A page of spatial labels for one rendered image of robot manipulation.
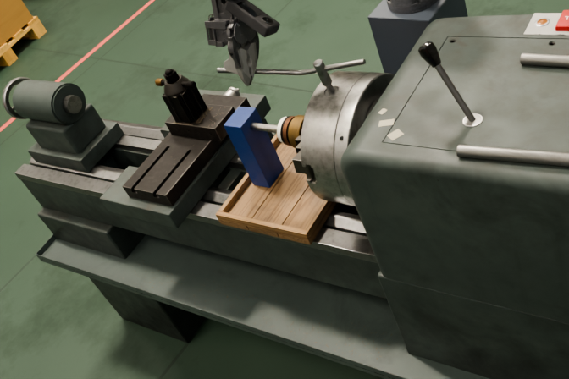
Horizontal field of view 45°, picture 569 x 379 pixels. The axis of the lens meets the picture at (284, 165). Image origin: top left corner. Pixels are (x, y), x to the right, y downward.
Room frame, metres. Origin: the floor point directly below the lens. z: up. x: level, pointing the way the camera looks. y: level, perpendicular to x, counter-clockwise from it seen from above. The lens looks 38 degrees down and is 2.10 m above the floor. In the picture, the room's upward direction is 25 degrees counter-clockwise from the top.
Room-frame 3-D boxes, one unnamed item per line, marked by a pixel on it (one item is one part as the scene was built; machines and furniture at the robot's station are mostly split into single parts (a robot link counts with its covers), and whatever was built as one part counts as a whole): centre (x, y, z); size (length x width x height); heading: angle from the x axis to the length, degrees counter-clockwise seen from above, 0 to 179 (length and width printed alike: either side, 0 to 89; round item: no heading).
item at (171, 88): (1.79, 0.19, 1.14); 0.08 x 0.08 x 0.03
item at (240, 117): (1.53, 0.05, 1.00); 0.08 x 0.06 x 0.23; 133
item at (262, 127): (1.47, 0.00, 1.08); 0.13 x 0.07 x 0.07; 43
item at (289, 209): (1.46, -0.01, 0.89); 0.36 x 0.30 x 0.04; 133
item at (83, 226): (2.17, 0.62, 0.34); 0.44 x 0.40 x 0.68; 133
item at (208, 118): (1.77, 0.17, 1.00); 0.20 x 0.10 x 0.05; 43
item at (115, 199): (1.80, 0.26, 0.90); 0.53 x 0.30 x 0.06; 133
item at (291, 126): (1.39, -0.08, 1.08); 0.09 x 0.09 x 0.09; 43
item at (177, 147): (1.75, 0.24, 0.95); 0.43 x 0.18 x 0.04; 133
